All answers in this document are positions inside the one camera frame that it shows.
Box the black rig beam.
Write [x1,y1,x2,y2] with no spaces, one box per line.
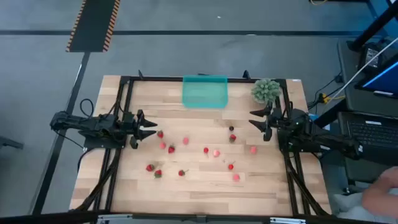
[0,210,398,224]

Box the computer monitor with blue screen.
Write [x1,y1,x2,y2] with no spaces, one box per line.
[354,60,398,100]

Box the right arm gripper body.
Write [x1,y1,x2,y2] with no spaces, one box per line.
[262,101,282,142]

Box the black power adapter with label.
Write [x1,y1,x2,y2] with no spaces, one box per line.
[357,42,389,72]

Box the white cable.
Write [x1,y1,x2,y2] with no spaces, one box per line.
[325,36,398,106]

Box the black mat with hazard stripes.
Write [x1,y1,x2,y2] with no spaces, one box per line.
[65,0,121,53]

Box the black metal post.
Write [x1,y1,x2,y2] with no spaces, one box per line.
[346,0,398,52]

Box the blue and white box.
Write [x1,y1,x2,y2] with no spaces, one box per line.
[309,113,331,131]

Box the silver metal bracket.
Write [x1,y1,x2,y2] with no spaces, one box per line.
[269,217,308,224]
[97,213,134,224]

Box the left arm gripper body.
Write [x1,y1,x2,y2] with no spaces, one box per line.
[122,109,146,150]

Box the potted green succulent plant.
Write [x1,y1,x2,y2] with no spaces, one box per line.
[251,78,282,105]

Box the black laptop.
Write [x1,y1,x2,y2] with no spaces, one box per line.
[337,111,398,166]

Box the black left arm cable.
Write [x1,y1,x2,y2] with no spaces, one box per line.
[80,98,95,119]

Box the grey chair base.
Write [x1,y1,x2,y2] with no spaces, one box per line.
[0,135,25,151]

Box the teal translucent plastic container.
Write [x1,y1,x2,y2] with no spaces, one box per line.
[182,74,229,109]

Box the dark grey desk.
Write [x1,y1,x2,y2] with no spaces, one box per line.
[337,39,398,189]

